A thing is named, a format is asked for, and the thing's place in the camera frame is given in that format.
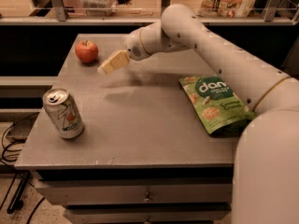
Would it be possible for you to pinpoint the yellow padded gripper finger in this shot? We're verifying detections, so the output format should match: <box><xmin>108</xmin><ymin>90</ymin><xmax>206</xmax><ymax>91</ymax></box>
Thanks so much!
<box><xmin>97</xmin><ymin>50</ymin><xmax>130</xmax><ymax>75</ymax></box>

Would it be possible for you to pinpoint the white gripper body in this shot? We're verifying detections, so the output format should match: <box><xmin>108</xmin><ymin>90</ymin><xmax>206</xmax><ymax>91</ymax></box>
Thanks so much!
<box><xmin>123</xmin><ymin>28</ymin><xmax>150</xmax><ymax>61</ymax></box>

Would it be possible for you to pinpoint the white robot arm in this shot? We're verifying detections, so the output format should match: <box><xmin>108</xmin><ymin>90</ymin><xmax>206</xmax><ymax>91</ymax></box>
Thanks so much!
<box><xmin>98</xmin><ymin>4</ymin><xmax>299</xmax><ymax>224</ymax></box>

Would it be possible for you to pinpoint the red apple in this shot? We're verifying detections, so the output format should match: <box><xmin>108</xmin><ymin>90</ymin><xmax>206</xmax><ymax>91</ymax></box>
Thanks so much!
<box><xmin>75</xmin><ymin>40</ymin><xmax>98</xmax><ymax>63</ymax></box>

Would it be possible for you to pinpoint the clear plastic container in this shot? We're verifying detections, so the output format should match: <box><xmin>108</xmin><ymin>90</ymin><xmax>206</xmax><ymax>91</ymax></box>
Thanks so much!
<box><xmin>80</xmin><ymin>0</ymin><xmax>116</xmax><ymax>17</ymax></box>

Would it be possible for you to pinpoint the silver soda can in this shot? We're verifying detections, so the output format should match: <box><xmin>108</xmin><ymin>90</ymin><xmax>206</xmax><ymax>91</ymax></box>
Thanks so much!
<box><xmin>43</xmin><ymin>88</ymin><xmax>84</xmax><ymax>139</ymax></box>

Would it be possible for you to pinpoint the colourful snack bag on shelf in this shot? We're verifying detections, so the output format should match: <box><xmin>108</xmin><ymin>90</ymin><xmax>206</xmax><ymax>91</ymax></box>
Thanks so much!
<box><xmin>197</xmin><ymin>0</ymin><xmax>256</xmax><ymax>18</ymax></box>

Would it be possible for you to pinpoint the grey drawer cabinet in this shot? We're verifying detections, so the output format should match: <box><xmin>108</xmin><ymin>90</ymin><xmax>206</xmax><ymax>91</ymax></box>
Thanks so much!
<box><xmin>14</xmin><ymin>33</ymin><xmax>237</xmax><ymax>224</ymax></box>

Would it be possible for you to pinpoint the green snack bag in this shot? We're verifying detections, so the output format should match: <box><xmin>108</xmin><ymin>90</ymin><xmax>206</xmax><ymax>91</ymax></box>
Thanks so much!
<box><xmin>179</xmin><ymin>75</ymin><xmax>255</xmax><ymax>134</ymax></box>

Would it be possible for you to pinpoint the grey power brick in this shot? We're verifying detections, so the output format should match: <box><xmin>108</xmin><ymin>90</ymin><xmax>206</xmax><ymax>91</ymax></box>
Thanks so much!
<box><xmin>6</xmin><ymin>119</ymin><xmax>35</xmax><ymax>142</ymax></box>

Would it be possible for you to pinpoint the upper drawer knob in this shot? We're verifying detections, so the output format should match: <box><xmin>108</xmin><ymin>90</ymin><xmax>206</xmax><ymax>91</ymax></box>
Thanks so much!
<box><xmin>143</xmin><ymin>192</ymin><xmax>152</xmax><ymax>203</ymax></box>

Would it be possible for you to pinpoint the metal shelf rail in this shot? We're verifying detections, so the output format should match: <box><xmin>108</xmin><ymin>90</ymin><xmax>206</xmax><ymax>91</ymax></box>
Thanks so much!
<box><xmin>0</xmin><ymin>0</ymin><xmax>299</xmax><ymax>27</ymax></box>

